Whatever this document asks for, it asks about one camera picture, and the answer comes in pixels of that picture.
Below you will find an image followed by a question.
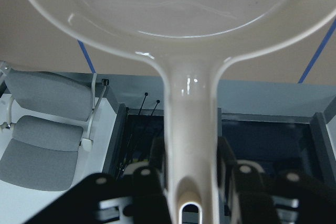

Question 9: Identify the grey office chair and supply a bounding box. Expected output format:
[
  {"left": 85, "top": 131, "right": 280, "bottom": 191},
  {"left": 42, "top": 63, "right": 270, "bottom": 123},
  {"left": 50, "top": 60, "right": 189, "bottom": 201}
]
[{"left": 1, "top": 62, "right": 101, "bottom": 191}]

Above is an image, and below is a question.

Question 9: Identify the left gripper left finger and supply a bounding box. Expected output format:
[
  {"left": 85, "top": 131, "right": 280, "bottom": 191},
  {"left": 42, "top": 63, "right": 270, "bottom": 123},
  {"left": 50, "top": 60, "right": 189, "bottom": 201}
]
[{"left": 26, "top": 137, "right": 172, "bottom": 223}]

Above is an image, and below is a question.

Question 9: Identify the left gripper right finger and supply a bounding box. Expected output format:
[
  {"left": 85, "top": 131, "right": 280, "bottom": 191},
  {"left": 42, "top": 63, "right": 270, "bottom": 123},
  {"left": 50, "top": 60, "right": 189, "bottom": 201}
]
[{"left": 217, "top": 137, "right": 335, "bottom": 223}]

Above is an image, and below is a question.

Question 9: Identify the beige plastic dustpan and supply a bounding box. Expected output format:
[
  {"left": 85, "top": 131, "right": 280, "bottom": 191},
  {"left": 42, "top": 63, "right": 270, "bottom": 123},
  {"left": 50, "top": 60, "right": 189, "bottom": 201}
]
[{"left": 29, "top": 0, "right": 335, "bottom": 223}]

